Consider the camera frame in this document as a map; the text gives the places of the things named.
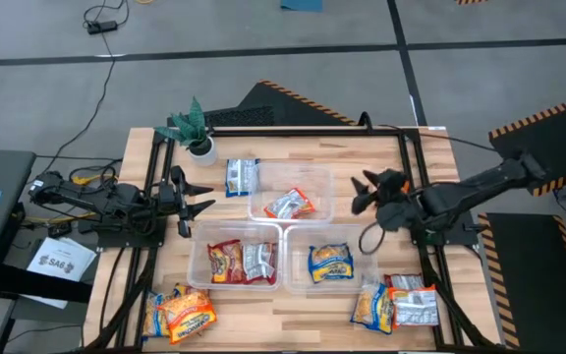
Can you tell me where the blue Maruchan ramen packet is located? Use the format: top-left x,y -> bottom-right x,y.
350,282 -> 396,336
307,242 -> 356,285
224,157 -> 260,199
141,289 -> 174,339

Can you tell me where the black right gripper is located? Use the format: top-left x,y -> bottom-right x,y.
350,168 -> 415,232

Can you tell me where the white ceramic plant pot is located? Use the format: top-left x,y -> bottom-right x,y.
187,136 -> 219,168

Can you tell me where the white printed paper sheet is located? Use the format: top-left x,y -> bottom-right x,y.
21,236 -> 98,311

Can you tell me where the green snake plant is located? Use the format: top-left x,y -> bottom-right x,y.
153,95 -> 214,148

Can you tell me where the black mat hazard-striped edge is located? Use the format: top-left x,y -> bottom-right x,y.
167,79 -> 358,128
487,90 -> 566,198
477,211 -> 566,354

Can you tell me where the black power adapter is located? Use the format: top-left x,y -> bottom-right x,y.
85,19 -> 120,35

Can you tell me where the red Maruchan ramen packet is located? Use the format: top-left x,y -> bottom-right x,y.
241,241 -> 279,286
206,239 -> 246,285
383,272 -> 425,291

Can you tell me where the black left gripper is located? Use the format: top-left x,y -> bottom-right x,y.
157,165 -> 217,239

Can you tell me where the clear plastic bin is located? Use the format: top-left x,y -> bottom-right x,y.
186,219 -> 284,292
282,223 -> 381,296
247,160 -> 336,225

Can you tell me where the thin black table cable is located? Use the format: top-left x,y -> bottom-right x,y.
359,111 -> 498,152

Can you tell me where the black looped gripper cable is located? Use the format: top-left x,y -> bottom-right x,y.
358,220 -> 388,257

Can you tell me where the grey side desk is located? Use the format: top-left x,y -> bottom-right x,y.
0,148 -> 95,354

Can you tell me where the blue floor mat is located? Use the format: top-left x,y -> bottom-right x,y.
280,0 -> 323,13

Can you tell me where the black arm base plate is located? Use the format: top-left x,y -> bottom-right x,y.
77,215 -> 167,250
410,208 -> 481,247

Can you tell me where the yellow cable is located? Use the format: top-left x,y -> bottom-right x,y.
25,171 -> 120,225

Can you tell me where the black aluminium table frame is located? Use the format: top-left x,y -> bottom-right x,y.
84,125 -> 500,353

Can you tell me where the long black floor cable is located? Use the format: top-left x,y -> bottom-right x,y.
56,29 -> 117,153

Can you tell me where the small black power brick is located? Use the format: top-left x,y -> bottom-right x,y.
46,221 -> 73,240

